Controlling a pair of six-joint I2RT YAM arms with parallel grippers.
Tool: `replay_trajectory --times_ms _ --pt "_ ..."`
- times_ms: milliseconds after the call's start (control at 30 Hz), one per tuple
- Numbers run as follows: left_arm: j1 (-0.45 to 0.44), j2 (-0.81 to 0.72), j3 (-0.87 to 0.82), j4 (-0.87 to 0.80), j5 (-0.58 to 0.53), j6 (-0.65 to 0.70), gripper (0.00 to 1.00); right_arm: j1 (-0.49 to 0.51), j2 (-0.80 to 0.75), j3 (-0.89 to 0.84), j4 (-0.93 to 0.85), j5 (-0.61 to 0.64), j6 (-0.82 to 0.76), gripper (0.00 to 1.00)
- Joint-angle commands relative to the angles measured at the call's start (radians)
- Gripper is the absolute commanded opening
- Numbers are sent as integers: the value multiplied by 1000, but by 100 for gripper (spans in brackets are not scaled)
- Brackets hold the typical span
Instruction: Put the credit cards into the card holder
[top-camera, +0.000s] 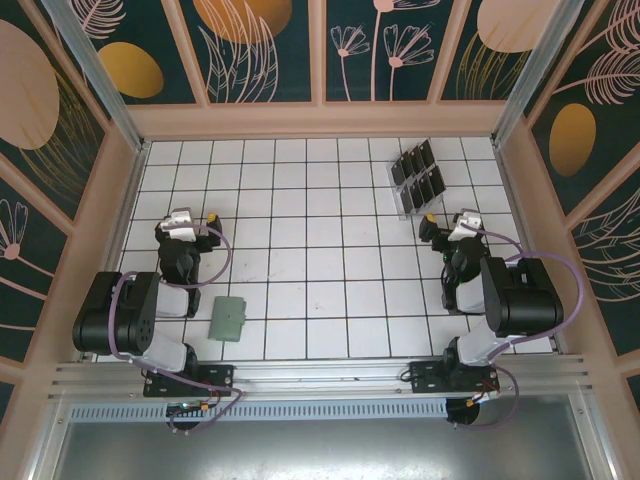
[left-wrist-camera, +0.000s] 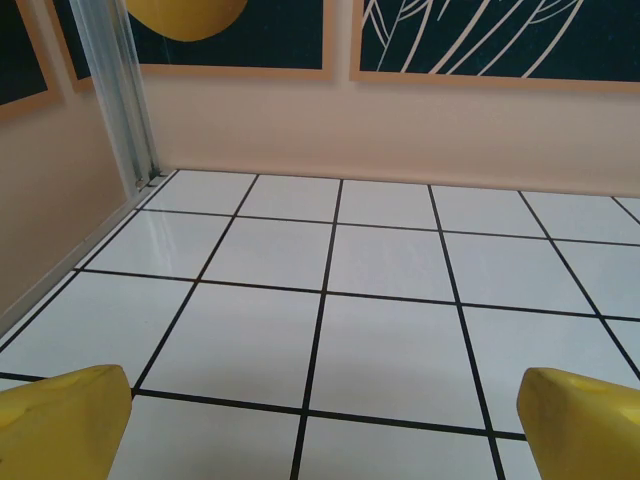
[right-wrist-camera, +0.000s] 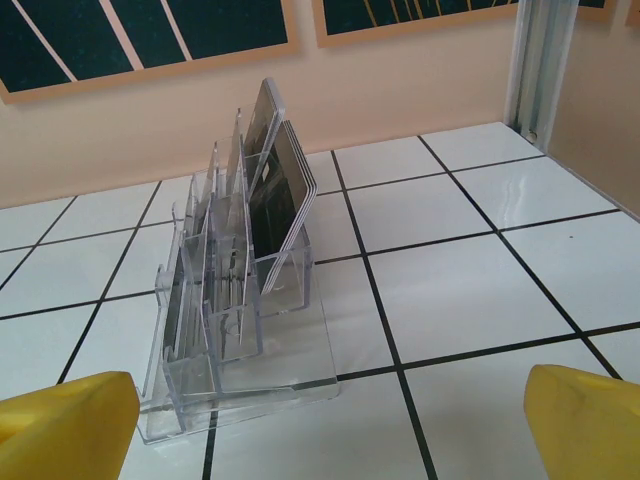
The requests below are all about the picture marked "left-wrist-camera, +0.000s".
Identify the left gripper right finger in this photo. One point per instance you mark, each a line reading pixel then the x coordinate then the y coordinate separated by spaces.
pixel 585 435

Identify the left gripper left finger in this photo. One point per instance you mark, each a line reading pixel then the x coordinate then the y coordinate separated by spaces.
pixel 60 430

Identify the aluminium frame post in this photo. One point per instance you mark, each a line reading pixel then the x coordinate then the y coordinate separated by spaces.
pixel 115 90

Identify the wall panel circle and leaves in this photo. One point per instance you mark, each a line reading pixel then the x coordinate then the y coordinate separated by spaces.
pixel 500 40

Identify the dark wall panel with oval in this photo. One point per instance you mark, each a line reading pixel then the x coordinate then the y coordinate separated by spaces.
pixel 225 50

